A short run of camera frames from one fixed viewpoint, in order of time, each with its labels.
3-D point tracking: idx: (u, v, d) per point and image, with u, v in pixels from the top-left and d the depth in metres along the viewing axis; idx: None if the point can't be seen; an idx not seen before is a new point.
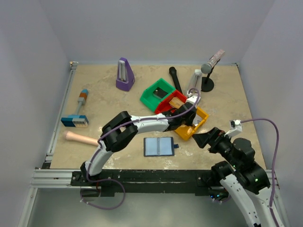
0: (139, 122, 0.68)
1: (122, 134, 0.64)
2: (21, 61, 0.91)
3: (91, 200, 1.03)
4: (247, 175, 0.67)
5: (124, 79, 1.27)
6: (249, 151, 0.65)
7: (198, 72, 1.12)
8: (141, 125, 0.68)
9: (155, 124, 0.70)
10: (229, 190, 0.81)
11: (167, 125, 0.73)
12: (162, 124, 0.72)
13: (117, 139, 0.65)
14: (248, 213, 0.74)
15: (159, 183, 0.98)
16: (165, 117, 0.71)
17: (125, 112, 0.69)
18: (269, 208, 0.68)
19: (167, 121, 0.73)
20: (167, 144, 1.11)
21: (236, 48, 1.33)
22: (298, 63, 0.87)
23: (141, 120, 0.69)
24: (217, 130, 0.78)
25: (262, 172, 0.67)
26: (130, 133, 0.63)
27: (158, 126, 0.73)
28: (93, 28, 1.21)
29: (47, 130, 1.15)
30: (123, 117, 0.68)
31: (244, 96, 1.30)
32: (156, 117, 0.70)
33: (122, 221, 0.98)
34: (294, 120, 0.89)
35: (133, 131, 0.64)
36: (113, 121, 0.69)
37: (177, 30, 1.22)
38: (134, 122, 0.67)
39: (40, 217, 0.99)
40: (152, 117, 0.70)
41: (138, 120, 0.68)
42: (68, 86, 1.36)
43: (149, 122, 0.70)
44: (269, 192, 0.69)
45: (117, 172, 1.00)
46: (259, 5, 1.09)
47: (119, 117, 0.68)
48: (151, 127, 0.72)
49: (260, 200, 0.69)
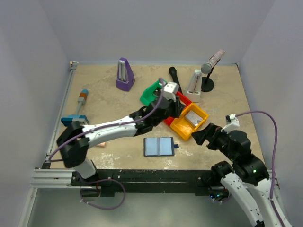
0: (94, 132, 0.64)
1: (72, 148, 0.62)
2: (21, 60, 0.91)
3: (91, 200, 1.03)
4: (245, 166, 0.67)
5: (124, 79, 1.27)
6: (245, 142, 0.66)
7: (198, 72, 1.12)
8: (96, 135, 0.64)
9: (119, 130, 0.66)
10: (229, 188, 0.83)
11: (135, 129, 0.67)
12: (127, 129, 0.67)
13: (69, 154, 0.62)
14: (251, 210, 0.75)
15: (159, 183, 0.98)
16: (129, 122, 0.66)
17: (76, 123, 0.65)
18: (269, 200, 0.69)
19: (134, 124, 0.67)
20: (167, 144, 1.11)
21: (236, 48, 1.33)
22: (298, 63, 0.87)
23: (96, 130, 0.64)
24: (213, 125, 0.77)
25: (261, 163, 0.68)
26: (80, 146, 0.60)
27: (124, 132, 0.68)
28: (93, 28, 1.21)
29: (47, 130, 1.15)
30: (74, 128, 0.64)
31: (244, 96, 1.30)
32: (119, 123, 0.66)
33: (122, 222, 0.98)
34: (294, 120, 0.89)
35: (83, 145, 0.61)
36: (66, 133, 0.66)
37: (177, 30, 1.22)
38: (86, 133, 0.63)
39: (40, 217, 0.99)
40: (113, 123, 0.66)
41: (90, 130, 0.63)
42: (68, 86, 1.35)
43: (106, 130, 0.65)
44: (268, 184, 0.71)
45: (117, 172, 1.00)
46: (260, 5, 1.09)
47: (70, 129, 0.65)
48: (114, 135, 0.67)
49: (261, 192, 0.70)
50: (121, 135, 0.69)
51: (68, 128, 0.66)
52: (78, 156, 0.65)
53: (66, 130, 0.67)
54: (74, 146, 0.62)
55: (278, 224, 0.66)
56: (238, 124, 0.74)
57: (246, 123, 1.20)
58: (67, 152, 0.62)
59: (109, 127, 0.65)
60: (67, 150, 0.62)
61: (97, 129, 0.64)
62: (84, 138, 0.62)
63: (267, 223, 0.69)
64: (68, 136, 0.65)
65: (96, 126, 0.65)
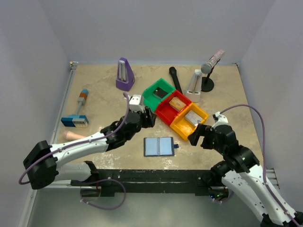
0: (62, 151, 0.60)
1: (39, 170, 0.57)
2: (21, 60, 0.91)
3: (91, 200, 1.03)
4: (235, 157, 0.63)
5: (124, 79, 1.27)
6: (229, 133, 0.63)
7: (198, 72, 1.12)
8: (65, 154, 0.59)
9: (90, 147, 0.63)
10: (231, 186, 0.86)
11: (106, 144, 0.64)
12: (98, 145, 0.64)
13: (35, 176, 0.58)
14: (255, 205, 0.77)
15: (159, 183, 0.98)
16: (100, 138, 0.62)
17: (43, 142, 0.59)
18: (264, 185, 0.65)
19: (104, 140, 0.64)
20: (167, 144, 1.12)
21: (236, 48, 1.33)
22: (298, 63, 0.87)
23: (65, 148, 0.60)
24: (201, 125, 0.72)
25: (250, 152, 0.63)
26: (48, 168, 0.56)
27: (97, 148, 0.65)
28: (93, 28, 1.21)
29: (47, 130, 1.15)
30: (41, 148, 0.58)
31: (244, 96, 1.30)
32: (89, 140, 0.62)
33: (122, 222, 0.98)
34: (294, 120, 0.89)
35: (50, 166, 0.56)
36: (32, 153, 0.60)
37: (177, 30, 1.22)
38: (54, 153, 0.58)
39: (40, 217, 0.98)
40: (83, 140, 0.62)
41: (58, 150, 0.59)
42: (68, 86, 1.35)
43: (75, 148, 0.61)
44: (259, 169, 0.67)
45: (117, 172, 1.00)
46: (260, 5, 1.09)
47: (36, 148, 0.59)
48: (85, 152, 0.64)
49: (254, 178, 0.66)
50: (93, 152, 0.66)
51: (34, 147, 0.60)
52: (46, 176, 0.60)
53: (31, 150, 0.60)
54: (40, 168, 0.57)
55: (280, 208, 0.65)
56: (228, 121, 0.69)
57: (246, 123, 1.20)
58: (33, 173, 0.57)
59: (77, 145, 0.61)
60: (34, 172, 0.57)
61: (66, 148, 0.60)
62: (52, 159, 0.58)
63: (268, 208, 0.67)
64: (35, 156, 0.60)
65: (64, 144, 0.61)
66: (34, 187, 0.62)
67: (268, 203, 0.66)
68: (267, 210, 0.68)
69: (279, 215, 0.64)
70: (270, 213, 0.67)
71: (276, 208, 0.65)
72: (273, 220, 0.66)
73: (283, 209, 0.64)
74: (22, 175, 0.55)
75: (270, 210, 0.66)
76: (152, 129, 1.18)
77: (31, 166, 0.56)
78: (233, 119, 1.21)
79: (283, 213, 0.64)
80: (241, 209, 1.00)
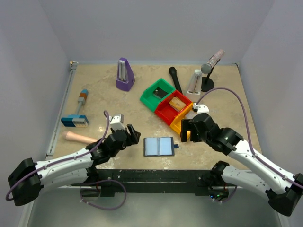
0: (47, 169, 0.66)
1: (23, 187, 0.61)
2: (21, 61, 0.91)
3: (91, 200, 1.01)
4: (219, 139, 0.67)
5: (124, 79, 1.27)
6: (206, 118, 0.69)
7: (198, 72, 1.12)
8: (50, 171, 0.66)
9: (75, 163, 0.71)
10: (230, 179, 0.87)
11: (91, 160, 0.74)
12: (83, 161, 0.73)
13: (19, 194, 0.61)
14: (256, 185, 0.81)
15: (159, 183, 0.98)
16: (84, 154, 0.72)
17: (28, 160, 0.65)
18: (255, 158, 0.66)
19: (89, 157, 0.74)
20: (167, 144, 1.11)
21: (236, 48, 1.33)
22: (297, 63, 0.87)
23: (49, 166, 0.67)
24: (184, 120, 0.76)
25: (231, 131, 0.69)
26: (32, 185, 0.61)
27: (82, 165, 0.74)
28: (93, 28, 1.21)
29: (47, 130, 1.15)
30: (26, 165, 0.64)
31: (244, 96, 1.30)
32: (74, 157, 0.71)
33: (123, 221, 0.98)
34: (294, 120, 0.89)
35: (35, 183, 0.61)
36: (17, 171, 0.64)
37: (177, 30, 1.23)
38: (39, 170, 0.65)
39: (40, 217, 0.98)
40: (69, 157, 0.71)
41: (43, 167, 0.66)
42: (68, 86, 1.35)
43: (61, 165, 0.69)
44: (245, 144, 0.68)
45: (117, 172, 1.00)
46: (260, 5, 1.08)
47: (21, 166, 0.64)
48: (70, 168, 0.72)
49: (244, 154, 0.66)
50: (79, 167, 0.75)
51: (20, 165, 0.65)
52: (29, 194, 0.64)
53: (16, 168, 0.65)
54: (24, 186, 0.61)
55: (277, 176, 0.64)
56: (208, 109, 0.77)
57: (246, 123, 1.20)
58: (17, 191, 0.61)
59: (63, 162, 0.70)
60: (18, 189, 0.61)
61: (50, 165, 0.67)
62: (36, 177, 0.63)
63: (267, 180, 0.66)
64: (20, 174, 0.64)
65: (49, 162, 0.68)
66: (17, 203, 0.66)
67: (264, 175, 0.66)
68: (267, 182, 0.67)
69: (279, 183, 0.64)
70: (271, 185, 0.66)
71: (273, 177, 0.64)
72: (275, 189, 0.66)
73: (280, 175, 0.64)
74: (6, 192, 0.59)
75: (270, 181, 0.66)
76: (151, 130, 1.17)
77: (16, 184, 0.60)
78: (233, 119, 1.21)
79: (282, 180, 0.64)
80: (241, 209, 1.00)
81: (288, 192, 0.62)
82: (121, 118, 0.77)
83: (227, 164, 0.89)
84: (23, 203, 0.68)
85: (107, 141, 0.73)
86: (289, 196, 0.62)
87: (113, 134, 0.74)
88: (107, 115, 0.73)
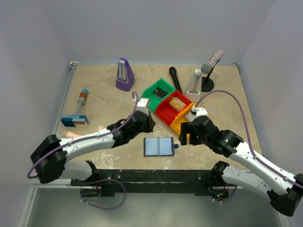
0: (71, 145, 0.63)
1: (49, 162, 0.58)
2: (21, 61, 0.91)
3: (91, 200, 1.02)
4: (220, 142, 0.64)
5: (124, 79, 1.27)
6: (205, 121, 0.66)
7: (198, 72, 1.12)
8: (74, 148, 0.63)
9: (97, 142, 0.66)
10: (231, 179, 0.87)
11: (113, 140, 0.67)
12: (105, 141, 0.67)
13: (44, 170, 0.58)
14: (258, 186, 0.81)
15: (159, 183, 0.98)
16: (106, 134, 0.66)
17: (52, 136, 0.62)
18: (255, 159, 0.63)
19: (111, 135, 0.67)
20: (167, 144, 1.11)
21: (236, 48, 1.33)
22: (298, 63, 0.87)
23: (74, 142, 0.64)
24: (184, 123, 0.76)
25: (232, 133, 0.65)
26: (58, 161, 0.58)
27: (104, 144, 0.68)
28: (93, 28, 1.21)
29: (47, 130, 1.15)
30: (50, 142, 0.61)
31: (244, 96, 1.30)
32: (96, 135, 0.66)
33: (123, 221, 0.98)
34: (294, 120, 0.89)
35: (60, 159, 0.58)
36: (40, 148, 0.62)
37: (177, 30, 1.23)
38: (64, 146, 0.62)
39: (40, 217, 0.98)
40: (91, 135, 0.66)
41: (68, 144, 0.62)
42: (68, 86, 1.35)
43: (84, 142, 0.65)
44: (245, 145, 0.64)
45: (117, 172, 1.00)
46: (260, 5, 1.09)
47: (45, 143, 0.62)
48: (93, 147, 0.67)
49: (244, 156, 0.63)
50: (101, 147, 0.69)
51: (43, 141, 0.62)
52: (54, 171, 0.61)
53: (40, 145, 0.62)
54: (48, 162, 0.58)
55: (278, 177, 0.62)
56: (206, 112, 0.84)
57: (246, 123, 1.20)
58: (42, 168, 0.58)
59: (86, 140, 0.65)
60: (43, 167, 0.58)
61: (75, 142, 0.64)
62: (61, 152, 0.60)
63: (268, 181, 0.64)
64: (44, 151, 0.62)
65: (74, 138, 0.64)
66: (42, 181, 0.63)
67: (265, 176, 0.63)
68: (268, 183, 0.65)
69: (280, 184, 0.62)
70: (272, 186, 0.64)
71: (275, 178, 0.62)
72: (277, 190, 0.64)
73: (281, 176, 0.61)
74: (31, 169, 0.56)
75: (271, 182, 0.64)
76: (152, 130, 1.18)
77: (40, 160, 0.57)
78: (233, 119, 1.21)
79: (283, 181, 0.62)
80: (241, 209, 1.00)
81: (289, 193, 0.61)
82: (148, 103, 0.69)
83: (227, 165, 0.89)
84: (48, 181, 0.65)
85: (129, 123, 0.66)
86: (291, 196, 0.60)
87: (135, 114, 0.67)
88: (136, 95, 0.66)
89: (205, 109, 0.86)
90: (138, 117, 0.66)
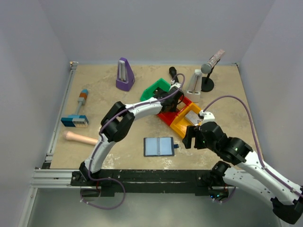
0: (134, 109, 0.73)
1: (121, 123, 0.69)
2: (21, 61, 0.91)
3: (91, 200, 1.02)
4: (229, 150, 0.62)
5: (124, 79, 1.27)
6: (214, 128, 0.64)
7: (198, 72, 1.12)
8: (137, 111, 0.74)
9: (149, 108, 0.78)
10: (234, 182, 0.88)
11: (161, 106, 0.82)
12: (156, 107, 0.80)
13: (117, 129, 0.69)
14: (261, 192, 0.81)
15: (159, 183, 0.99)
16: (156, 100, 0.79)
17: (119, 102, 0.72)
18: (264, 170, 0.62)
19: (160, 103, 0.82)
20: (167, 144, 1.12)
21: (236, 48, 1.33)
22: (297, 63, 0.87)
23: (136, 107, 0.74)
24: (190, 126, 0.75)
25: (241, 141, 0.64)
26: (129, 119, 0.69)
27: (153, 109, 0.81)
28: (93, 28, 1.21)
29: (47, 130, 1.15)
30: (119, 107, 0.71)
31: (244, 96, 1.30)
32: (149, 102, 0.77)
33: (123, 221, 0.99)
34: (294, 120, 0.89)
35: (131, 117, 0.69)
36: (111, 112, 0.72)
37: (177, 30, 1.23)
38: (129, 109, 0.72)
39: (40, 217, 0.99)
40: (144, 102, 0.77)
41: (132, 107, 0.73)
42: (68, 86, 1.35)
43: (142, 107, 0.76)
44: (254, 155, 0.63)
45: (117, 172, 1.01)
46: (260, 5, 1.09)
47: (114, 108, 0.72)
48: (146, 112, 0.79)
49: (253, 166, 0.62)
50: (150, 112, 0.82)
51: (111, 108, 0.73)
52: (123, 131, 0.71)
53: (110, 110, 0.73)
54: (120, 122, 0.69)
55: (285, 188, 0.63)
56: (214, 116, 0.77)
57: (246, 123, 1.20)
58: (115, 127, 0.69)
59: (142, 106, 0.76)
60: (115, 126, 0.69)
61: (136, 106, 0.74)
62: (129, 113, 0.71)
63: (274, 191, 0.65)
64: (113, 114, 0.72)
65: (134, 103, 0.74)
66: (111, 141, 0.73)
67: (273, 187, 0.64)
68: (273, 192, 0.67)
69: (287, 195, 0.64)
70: (278, 195, 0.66)
71: (282, 189, 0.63)
72: (282, 198, 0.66)
73: (289, 188, 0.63)
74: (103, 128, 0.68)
75: (277, 193, 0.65)
76: (152, 129, 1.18)
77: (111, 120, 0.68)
78: (233, 119, 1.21)
79: (289, 192, 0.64)
80: (242, 209, 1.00)
81: (295, 204, 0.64)
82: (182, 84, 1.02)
83: (227, 166, 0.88)
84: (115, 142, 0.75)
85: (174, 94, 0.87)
86: (297, 208, 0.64)
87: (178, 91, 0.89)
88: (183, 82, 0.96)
89: (212, 114, 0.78)
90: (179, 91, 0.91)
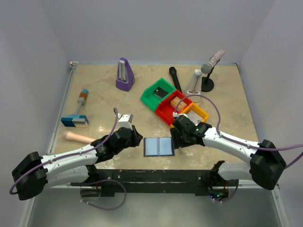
0: (52, 163, 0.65)
1: (30, 181, 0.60)
2: (21, 61, 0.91)
3: (91, 200, 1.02)
4: (192, 132, 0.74)
5: (124, 79, 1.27)
6: (180, 117, 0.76)
7: (198, 72, 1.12)
8: (55, 166, 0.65)
9: (77, 160, 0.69)
10: (227, 174, 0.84)
11: (95, 156, 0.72)
12: (88, 158, 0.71)
13: (24, 187, 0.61)
14: (243, 169, 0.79)
15: (159, 183, 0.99)
16: (89, 151, 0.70)
17: (34, 153, 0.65)
18: (221, 137, 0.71)
19: (94, 153, 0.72)
20: (167, 144, 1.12)
21: (236, 48, 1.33)
22: (298, 63, 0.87)
23: (55, 160, 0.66)
24: (172, 129, 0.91)
25: (203, 124, 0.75)
26: (37, 179, 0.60)
27: (86, 161, 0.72)
28: (93, 28, 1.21)
29: (47, 130, 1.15)
30: (32, 159, 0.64)
31: (244, 95, 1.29)
32: (79, 152, 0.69)
33: (123, 221, 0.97)
34: (294, 120, 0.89)
35: (40, 177, 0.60)
36: (22, 165, 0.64)
37: (177, 30, 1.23)
38: (44, 164, 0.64)
39: (40, 217, 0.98)
40: (73, 152, 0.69)
41: (49, 161, 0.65)
42: (68, 87, 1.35)
43: (65, 160, 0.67)
44: (213, 129, 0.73)
45: (117, 172, 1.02)
46: (259, 5, 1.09)
47: (28, 160, 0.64)
48: (75, 164, 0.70)
49: (211, 137, 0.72)
50: (84, 163, 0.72)
51: (25, 159, 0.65)
52: (35, 187, 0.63)
53: (22, 161, 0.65)
54: (30, 179, 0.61)
55: (243, 147, 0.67)
56: None
57: (246, 123, 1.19)
58: (22, 184, 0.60)
59: (68, 157, 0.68)
60: (24, 182, 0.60)
61: (56, 160, 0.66)
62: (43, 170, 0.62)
63: (239, 156, 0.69)
64: (26, 168, 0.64)
65: (55, 156, 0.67)
66: (22, 197, 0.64)
67: (233, 150, 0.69)
68: (242, 159, 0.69)
69: (245, 153, 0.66)
70: (244, 159, 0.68)
71: (239, 148, 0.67)
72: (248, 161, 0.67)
73: (245, 145, 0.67)
74: (12, 186, 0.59)
75: (240, 155, 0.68)
76: (152, 129, 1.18)
77: (21, 178, 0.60)
78: (233, 119, 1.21)
79: (248, 150, 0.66)
80: (242, 209, 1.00)
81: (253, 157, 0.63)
82: (130, 117, 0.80)
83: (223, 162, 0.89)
84: (31, 195, 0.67)
85: (111, 137, 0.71)
86: (254, 160, 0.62)
87: (118, 132, 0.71)
88: (117, 111, 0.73)
89: None
90: (121, 134, 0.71)
